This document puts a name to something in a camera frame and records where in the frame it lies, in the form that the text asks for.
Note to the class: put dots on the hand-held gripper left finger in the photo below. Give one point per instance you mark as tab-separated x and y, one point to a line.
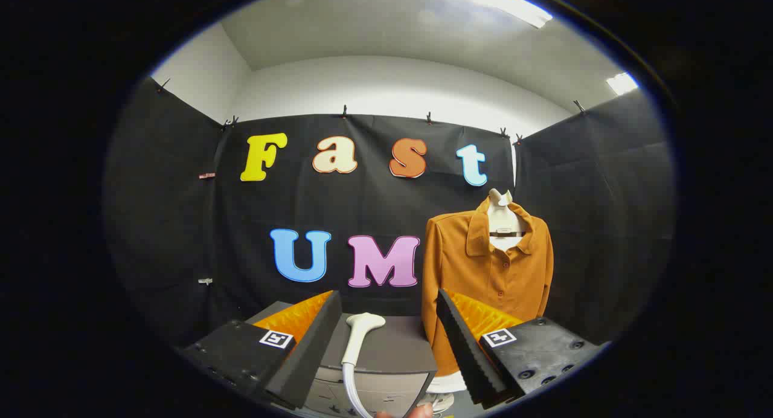
308	351

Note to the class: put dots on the grey drawer cabinet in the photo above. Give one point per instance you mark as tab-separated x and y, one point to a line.
389	348

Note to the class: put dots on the white mannequin torso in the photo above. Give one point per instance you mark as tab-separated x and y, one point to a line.
501	215

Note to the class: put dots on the orange button-up shirt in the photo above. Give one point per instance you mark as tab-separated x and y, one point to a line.
465	267

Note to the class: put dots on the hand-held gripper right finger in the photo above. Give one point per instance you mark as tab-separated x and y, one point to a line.
462	345

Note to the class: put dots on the small ceiling light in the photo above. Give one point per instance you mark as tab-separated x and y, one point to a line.
622	83

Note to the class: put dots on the white garment steamer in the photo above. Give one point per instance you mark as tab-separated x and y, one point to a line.
353	339

